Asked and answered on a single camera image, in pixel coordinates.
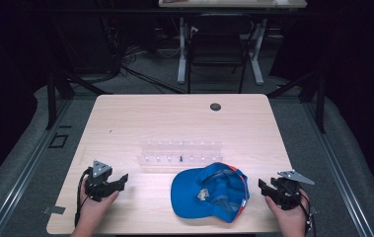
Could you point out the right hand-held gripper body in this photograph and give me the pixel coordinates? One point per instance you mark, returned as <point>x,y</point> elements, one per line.
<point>286,194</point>

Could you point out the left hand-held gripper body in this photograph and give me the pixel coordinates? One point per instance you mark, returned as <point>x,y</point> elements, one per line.
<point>97,184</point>

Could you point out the blue baseball cap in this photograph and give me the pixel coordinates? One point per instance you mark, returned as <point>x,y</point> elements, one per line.
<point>187,197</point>

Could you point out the person's right hand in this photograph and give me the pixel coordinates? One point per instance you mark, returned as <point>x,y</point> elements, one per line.
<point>291,219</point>

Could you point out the person's left hand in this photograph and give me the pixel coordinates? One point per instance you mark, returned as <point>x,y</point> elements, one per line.
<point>92,210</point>

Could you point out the grey tape piece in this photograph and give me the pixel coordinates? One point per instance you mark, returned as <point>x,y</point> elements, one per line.
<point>53,209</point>

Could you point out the clear acrylic peg rack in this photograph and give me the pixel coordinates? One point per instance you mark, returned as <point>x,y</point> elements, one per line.
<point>174,153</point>

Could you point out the dark round table grommet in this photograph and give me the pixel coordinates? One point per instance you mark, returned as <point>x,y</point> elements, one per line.
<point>215,106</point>

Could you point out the black metal stand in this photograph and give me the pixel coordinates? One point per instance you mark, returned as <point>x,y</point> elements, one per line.
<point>52,98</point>
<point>320,105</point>

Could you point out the black chair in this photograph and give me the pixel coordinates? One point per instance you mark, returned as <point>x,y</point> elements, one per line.
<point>217,46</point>

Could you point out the dark equipment cart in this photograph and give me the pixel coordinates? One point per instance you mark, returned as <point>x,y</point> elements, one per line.
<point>89,36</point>

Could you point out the white desk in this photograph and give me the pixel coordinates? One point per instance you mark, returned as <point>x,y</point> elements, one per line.
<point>224,3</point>

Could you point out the aluminium floor rail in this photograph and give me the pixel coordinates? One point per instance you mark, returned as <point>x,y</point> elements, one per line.
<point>339,171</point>
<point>26,171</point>

